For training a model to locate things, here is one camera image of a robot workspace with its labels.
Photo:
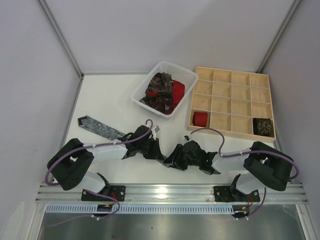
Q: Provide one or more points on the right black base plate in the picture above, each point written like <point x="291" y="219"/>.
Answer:
<point x="227" y="194"/>

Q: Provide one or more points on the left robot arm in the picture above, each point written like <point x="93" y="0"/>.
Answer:
<point x="70" y="166"/>

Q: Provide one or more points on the wooden compartment tray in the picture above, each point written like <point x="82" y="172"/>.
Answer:
<point x="232" y="99"/>

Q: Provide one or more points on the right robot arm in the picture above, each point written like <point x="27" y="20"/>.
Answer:
<point x="266" y="167"/>

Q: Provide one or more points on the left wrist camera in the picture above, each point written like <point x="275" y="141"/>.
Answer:
<point x="154" y="130"/>

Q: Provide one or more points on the aluminium mounting rail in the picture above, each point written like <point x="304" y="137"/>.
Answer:
<point x="169" y="194"/>

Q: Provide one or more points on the rolled red tie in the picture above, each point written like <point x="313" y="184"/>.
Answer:
<point x="200" y="119"/>

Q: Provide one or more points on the rolled dark patterned tie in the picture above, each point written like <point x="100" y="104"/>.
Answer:
<point x="262" y="127"/>

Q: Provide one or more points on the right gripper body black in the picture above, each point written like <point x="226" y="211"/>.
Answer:
<point x="182" y="155"/>

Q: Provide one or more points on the white slotted cable duct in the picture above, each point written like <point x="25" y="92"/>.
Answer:
<point x="207" y="209"/>

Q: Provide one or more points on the red tie in basket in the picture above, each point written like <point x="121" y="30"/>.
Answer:
<point x="175" y="97"/>

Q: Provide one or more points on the dark floral tie in basket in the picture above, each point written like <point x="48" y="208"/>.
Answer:
<point x="161" y="82"/>

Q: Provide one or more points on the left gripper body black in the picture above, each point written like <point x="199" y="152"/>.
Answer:
<point x="152" y="149"/>

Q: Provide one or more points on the blue-grey floral tie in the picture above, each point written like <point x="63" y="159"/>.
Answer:
<point x="94" y="126"/>

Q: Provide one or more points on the white plastic basket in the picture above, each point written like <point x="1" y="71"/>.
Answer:
<point x="178" y="73"/>

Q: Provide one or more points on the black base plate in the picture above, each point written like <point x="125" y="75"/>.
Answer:
<point x="227" y="194"/>
<point x="117" y="192"/>

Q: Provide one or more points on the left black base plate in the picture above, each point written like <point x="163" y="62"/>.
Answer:
<point x="117" y="192"/>

